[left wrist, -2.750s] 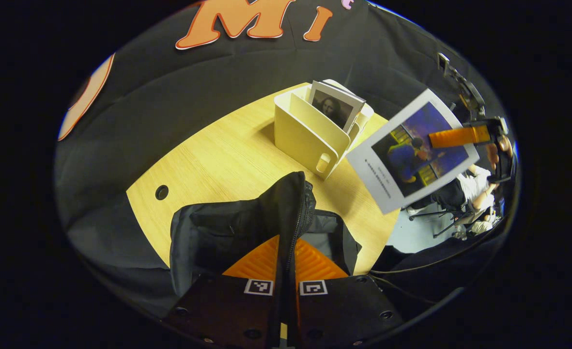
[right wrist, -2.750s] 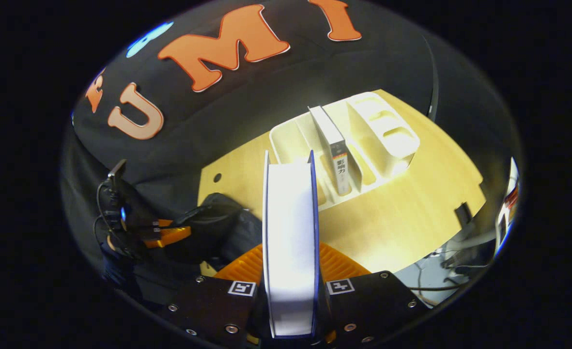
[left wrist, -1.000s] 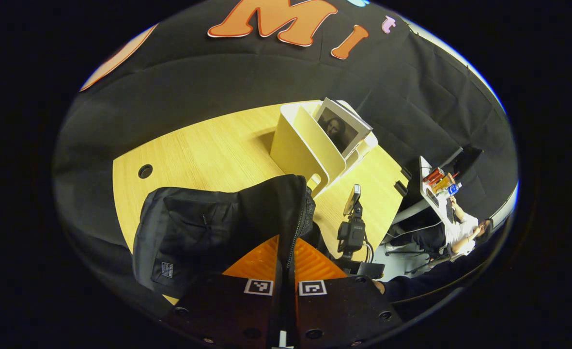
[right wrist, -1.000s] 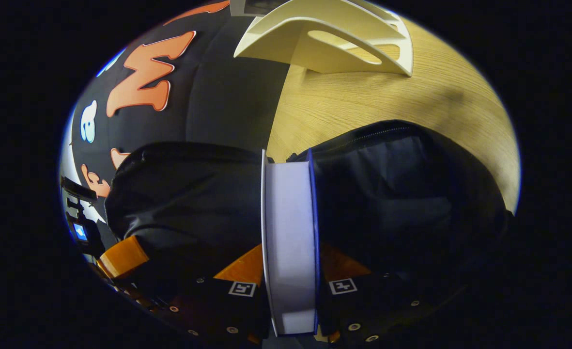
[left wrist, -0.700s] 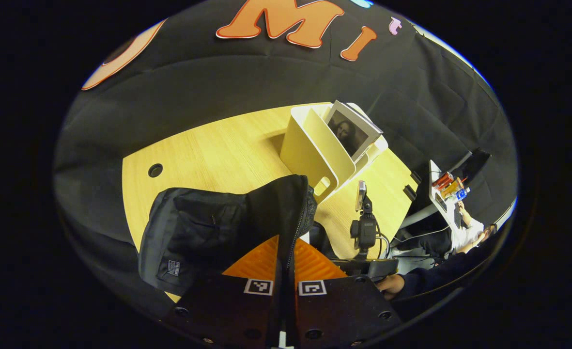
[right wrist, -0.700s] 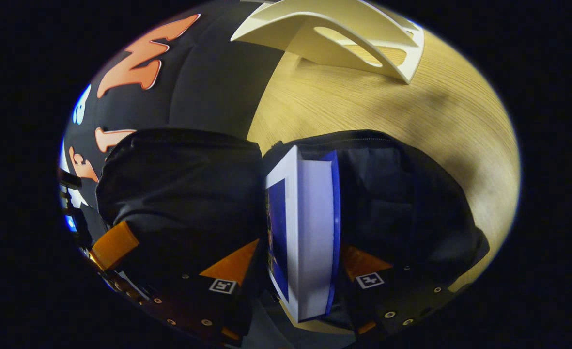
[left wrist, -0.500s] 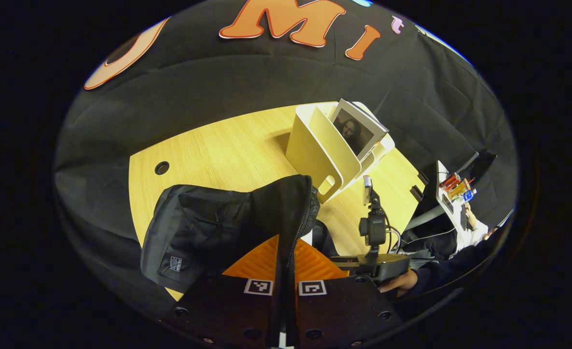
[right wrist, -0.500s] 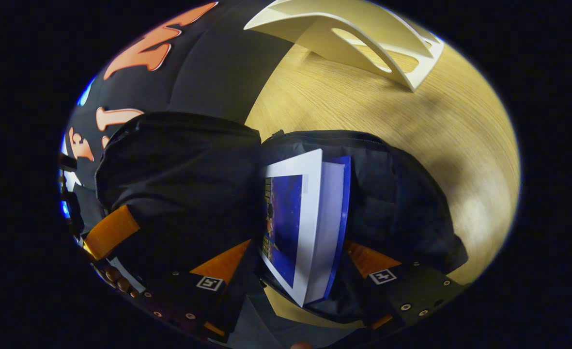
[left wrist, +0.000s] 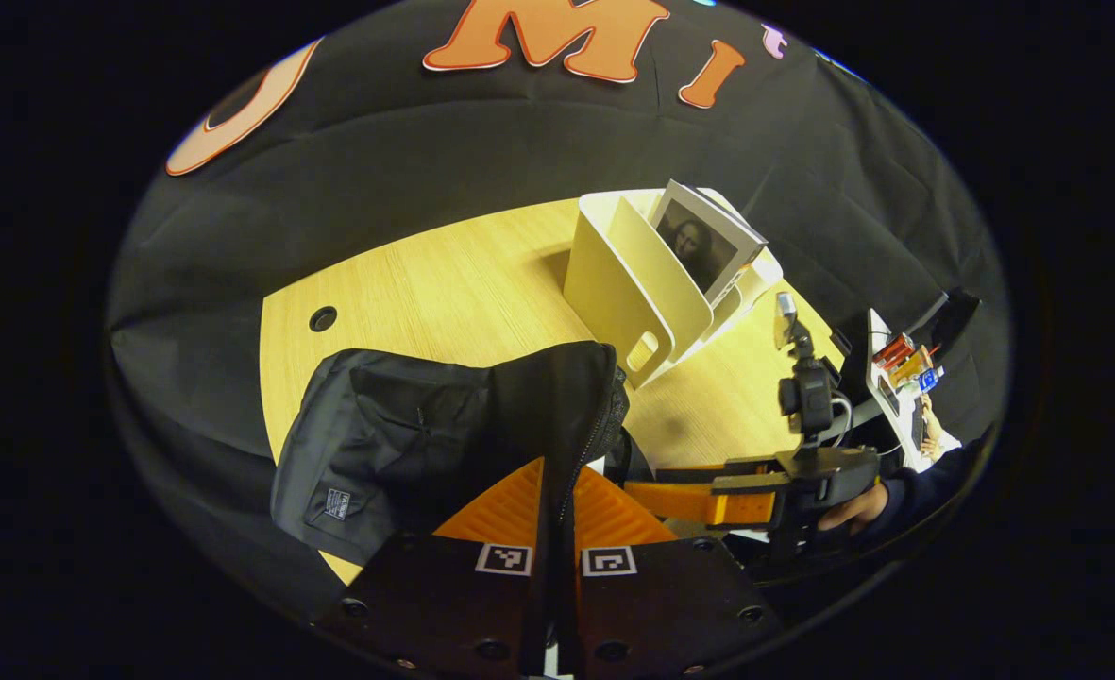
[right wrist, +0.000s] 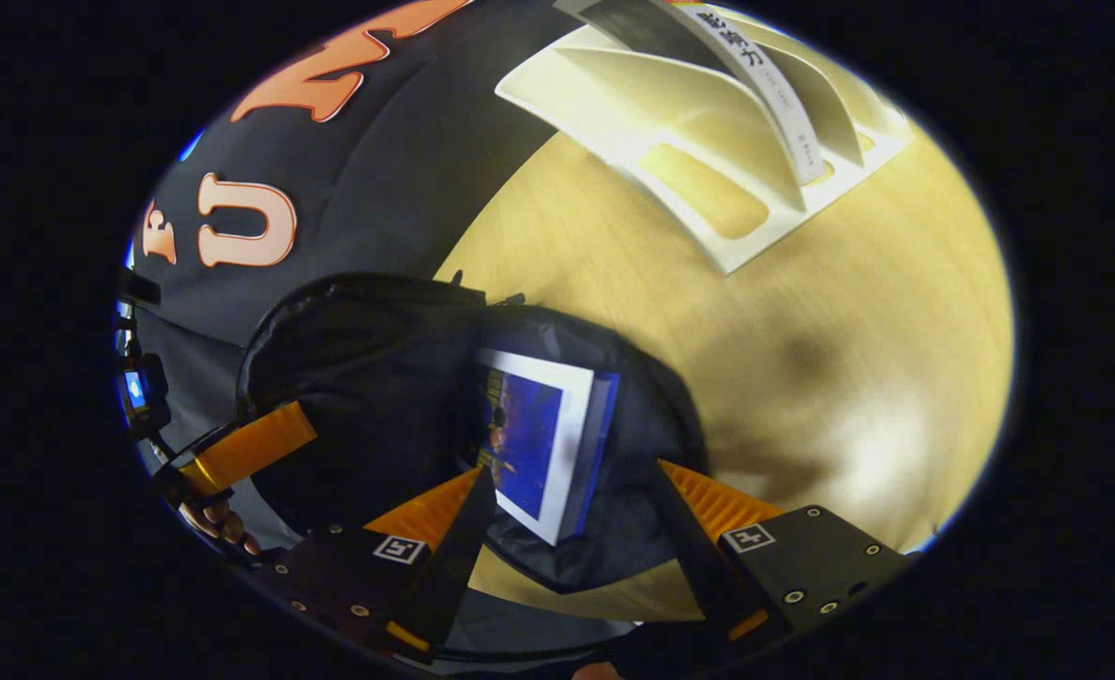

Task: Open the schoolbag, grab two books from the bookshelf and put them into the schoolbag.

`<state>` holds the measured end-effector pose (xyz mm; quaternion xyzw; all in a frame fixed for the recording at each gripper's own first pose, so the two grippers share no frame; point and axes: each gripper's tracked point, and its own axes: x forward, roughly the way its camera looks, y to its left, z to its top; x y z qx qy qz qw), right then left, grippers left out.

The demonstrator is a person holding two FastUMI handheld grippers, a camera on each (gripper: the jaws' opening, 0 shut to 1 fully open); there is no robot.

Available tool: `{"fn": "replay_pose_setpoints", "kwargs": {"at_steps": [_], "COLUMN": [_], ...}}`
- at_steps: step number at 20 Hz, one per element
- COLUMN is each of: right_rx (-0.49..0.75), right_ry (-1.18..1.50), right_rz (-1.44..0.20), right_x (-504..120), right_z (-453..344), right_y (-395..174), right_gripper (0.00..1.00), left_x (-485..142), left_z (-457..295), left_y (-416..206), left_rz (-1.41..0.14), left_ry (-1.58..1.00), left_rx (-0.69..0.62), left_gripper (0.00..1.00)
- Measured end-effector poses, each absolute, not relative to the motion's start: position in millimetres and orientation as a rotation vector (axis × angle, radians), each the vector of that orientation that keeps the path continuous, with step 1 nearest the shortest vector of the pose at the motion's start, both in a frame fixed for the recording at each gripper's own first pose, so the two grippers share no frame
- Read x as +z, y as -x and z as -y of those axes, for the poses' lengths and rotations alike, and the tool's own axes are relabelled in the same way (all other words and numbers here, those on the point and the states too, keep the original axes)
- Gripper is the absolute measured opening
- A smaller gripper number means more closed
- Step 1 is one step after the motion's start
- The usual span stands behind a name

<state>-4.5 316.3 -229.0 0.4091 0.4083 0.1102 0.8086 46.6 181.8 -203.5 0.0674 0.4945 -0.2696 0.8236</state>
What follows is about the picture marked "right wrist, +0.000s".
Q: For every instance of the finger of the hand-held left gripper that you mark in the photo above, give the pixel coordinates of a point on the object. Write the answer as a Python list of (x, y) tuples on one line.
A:
[(255, 444)]

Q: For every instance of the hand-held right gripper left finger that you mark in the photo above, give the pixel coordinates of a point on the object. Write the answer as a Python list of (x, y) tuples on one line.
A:
[(453, 576)]

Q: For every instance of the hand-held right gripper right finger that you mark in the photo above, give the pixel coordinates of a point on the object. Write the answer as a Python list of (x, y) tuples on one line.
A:
[(703, 576)]

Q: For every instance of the black schoolbag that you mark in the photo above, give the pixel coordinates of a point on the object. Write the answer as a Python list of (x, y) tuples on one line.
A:
[(359, 378)]

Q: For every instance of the blue book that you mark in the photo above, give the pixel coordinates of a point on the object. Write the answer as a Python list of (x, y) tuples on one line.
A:
[(529, 434)]

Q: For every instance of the white bookshelf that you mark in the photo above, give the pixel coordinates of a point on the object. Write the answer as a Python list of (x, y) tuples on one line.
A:
[(670, 104)]

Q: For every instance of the white book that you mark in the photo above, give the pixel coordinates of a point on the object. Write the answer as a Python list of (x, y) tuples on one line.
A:
[(765, 85)]

